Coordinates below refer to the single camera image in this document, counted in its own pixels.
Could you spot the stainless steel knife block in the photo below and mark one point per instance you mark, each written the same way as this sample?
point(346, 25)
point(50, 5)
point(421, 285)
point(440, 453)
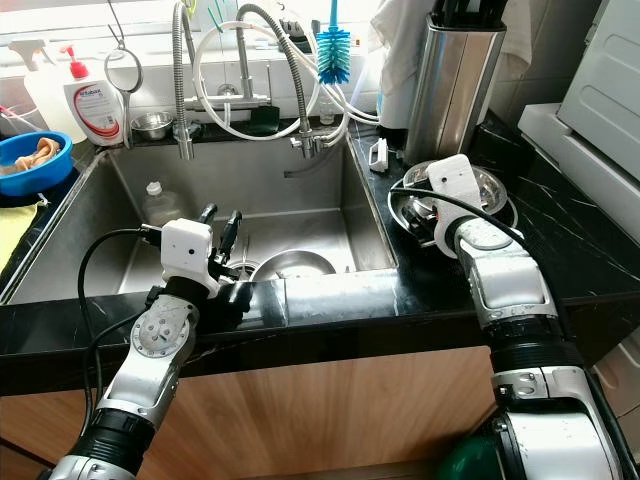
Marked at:
point(455, 90)

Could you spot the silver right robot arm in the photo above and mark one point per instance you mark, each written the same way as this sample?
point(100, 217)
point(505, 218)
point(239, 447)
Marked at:
point(520, 300)

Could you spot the large steel bowl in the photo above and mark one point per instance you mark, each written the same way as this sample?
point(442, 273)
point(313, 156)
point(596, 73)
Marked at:
point(490, 180)

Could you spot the wooden base cabinet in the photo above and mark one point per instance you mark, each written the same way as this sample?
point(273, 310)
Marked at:
point(340, 410)

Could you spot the blue plastic bowl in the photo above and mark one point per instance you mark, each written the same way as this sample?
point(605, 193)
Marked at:
point(30, 182)

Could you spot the beige crumpled cloth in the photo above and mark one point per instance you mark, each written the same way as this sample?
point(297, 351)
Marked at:
point(35, 155)

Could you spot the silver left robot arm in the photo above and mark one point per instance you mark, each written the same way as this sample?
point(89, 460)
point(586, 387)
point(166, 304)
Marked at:
point(155, 360)

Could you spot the white appliance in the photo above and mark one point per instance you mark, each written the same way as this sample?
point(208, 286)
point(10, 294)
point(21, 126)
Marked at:
point(595, 85)

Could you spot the white hanging towel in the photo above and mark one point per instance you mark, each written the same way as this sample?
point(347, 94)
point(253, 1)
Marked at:
point(400, 30)

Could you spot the stainless steel kitchen sink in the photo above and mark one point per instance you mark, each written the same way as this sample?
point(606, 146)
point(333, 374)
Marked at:
point(230, 185)

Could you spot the small white clip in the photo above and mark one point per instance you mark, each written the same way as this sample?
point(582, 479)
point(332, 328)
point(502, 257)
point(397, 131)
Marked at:
point(379, 155)

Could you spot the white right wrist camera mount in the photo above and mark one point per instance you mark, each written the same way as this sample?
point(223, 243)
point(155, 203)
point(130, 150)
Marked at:
point(452, 182)

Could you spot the black sponge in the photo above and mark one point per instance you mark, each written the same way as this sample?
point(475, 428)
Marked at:
point(264, 120)

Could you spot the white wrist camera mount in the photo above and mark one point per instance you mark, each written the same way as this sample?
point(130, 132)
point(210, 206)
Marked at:
point(452, 182)
point(190, 255)

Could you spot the white spray bottle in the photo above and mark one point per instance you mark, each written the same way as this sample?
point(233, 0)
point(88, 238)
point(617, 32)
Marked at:
point(40, 90)

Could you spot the round steel plate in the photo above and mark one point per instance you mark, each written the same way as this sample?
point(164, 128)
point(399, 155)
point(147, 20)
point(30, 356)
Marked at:
point(400, 222)

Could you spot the thin green straw brush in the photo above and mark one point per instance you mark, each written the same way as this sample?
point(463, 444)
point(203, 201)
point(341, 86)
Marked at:
point(217, 12)

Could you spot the small steel bowl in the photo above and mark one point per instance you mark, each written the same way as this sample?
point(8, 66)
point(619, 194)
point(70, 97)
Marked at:
point(150, 126)

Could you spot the yellow dish cloth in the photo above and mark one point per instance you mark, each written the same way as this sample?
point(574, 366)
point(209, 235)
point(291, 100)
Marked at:
point(10, 235)

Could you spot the chrome gooseneck faucet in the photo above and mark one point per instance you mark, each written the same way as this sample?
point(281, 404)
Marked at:
point(295, 75)

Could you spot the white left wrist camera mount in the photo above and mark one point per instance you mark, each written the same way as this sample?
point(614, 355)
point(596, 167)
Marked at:
point(190, 255)

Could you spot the chrome spring spray faucet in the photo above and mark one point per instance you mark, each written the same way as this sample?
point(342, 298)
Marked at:
point(183, 85)

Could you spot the white soap bottle red pump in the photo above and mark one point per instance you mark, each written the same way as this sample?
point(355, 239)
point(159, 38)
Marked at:
point(95, 105)

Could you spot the clear plastic bottle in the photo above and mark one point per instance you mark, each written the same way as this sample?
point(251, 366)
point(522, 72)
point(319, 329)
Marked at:
point(164, 208)

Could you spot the green plastic bag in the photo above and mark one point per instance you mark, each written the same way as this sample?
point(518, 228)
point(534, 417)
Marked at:
point(475, 460)

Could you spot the blue bottle brush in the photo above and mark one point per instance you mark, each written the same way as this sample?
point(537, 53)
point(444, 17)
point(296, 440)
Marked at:
point(333, 50)

